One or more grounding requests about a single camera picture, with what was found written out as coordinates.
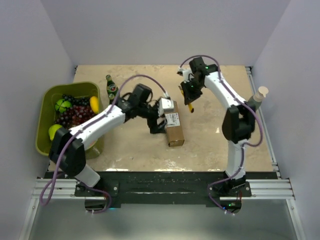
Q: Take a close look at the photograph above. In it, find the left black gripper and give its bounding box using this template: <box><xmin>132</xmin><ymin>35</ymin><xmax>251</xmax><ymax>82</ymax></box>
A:
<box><xmin>138</xmin><ymin>100</ymin><xmax>168</xmax><ymax>134</ymax></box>

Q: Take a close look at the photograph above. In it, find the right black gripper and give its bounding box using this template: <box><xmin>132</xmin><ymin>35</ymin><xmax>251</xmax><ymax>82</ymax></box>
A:
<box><xmin>181</xmin><ymin>78</ymin><xmax>205</xmax><ymax>105</ymax></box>

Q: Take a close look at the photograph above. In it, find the yellow utility knife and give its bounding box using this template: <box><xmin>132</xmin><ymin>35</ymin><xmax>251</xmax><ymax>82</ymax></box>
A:
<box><xmin>178</xmin><ymin>85</ymin><xmax>195</xmax><ymax>113</ymax></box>

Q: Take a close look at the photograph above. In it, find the brown cardboard express box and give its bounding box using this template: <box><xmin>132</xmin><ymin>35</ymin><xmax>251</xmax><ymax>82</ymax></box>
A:
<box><xmin>164</xmin><ymin>101</ymin><xmax>185</xmax><ymax>148</ymax></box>

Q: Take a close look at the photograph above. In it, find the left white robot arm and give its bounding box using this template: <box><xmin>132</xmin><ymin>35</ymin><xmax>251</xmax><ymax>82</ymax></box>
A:
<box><xmin>49</xmin><ymin>83</ymin><xmax>174</xmax><ymax>196</ymax></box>

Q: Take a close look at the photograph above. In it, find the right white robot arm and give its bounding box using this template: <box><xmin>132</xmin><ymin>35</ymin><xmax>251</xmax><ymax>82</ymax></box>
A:
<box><xmin>177</xmin><ymin>55</ymin><xmax>256</xmax><ymax>197</ymax></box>

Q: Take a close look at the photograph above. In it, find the green glass bottle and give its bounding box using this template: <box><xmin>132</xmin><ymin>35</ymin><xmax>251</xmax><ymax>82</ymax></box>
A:
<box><xmin>105</xmin><ymin>74</ymin><xmax>118</xmax><ymax>101</ymax></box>

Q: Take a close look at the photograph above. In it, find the beige cup bottle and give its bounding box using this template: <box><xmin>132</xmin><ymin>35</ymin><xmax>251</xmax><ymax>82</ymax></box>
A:
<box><xmin>248</xmin><ymin>86</ymin><xmax>269</xmax><ymax>111</ymax></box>

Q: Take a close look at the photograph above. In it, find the yellow lemon fruit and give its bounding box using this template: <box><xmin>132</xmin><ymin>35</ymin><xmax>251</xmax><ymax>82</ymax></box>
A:
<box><xmin>89</xmin><ymin>96</ymin><xmax>99</xmax><ymax>114</ymax></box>

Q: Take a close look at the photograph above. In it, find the dark black grape bunch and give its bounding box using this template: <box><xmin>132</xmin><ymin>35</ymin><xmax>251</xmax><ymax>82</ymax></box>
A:
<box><xmin>62</xmin><ymin>94</ymin><xmax>90</xmax><ymax>107</ymax></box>

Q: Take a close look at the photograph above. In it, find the red purple grape bunch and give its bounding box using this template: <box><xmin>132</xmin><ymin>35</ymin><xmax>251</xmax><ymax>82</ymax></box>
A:
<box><xmin>54</xmin><ymin>105</ymin><xmax>96</xmax><ymax>129</ymax></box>

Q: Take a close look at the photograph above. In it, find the yellow green pear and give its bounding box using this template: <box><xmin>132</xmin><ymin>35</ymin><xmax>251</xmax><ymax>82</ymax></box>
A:
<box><xmin>48</xmin><ymin>124</ymin><xmax>63</xmax><ymax>141</ymax></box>

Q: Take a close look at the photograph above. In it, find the olive green plastic bin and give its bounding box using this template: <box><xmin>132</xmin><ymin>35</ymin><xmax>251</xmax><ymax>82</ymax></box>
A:
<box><xmin>35</xmin><ymin>81</ymin><xmax>103</xmax><ymax>157</ymax></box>

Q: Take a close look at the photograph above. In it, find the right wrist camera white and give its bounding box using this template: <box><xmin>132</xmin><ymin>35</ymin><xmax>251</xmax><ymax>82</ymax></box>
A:
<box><xmin>177</xmin><ymin>67</ymin><xmax>194</xmax><ymax>83</ymax></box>

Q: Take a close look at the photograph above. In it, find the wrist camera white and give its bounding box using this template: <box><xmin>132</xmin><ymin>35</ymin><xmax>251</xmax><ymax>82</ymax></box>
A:
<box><xmin>158</xmin><ymin>97</ymin><xmax>175</xmax><ymax>116</ymax></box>
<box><xmin>177</xmin><ymin>67</ymin><xmax>194</xmax><ymax>83</ymax></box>

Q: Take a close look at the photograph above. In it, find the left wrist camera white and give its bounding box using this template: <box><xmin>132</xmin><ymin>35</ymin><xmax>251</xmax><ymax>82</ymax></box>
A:
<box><xmin>158</xmin><ymin>97</ymin><xmax>175</xmax><ymax>116</ymax></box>

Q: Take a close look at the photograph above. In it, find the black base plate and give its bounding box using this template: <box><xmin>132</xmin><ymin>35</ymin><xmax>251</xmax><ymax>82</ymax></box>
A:
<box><xmin>39</xmin><ymin>171</ymin><xmax>252</xmax><ymax>214</ymax></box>

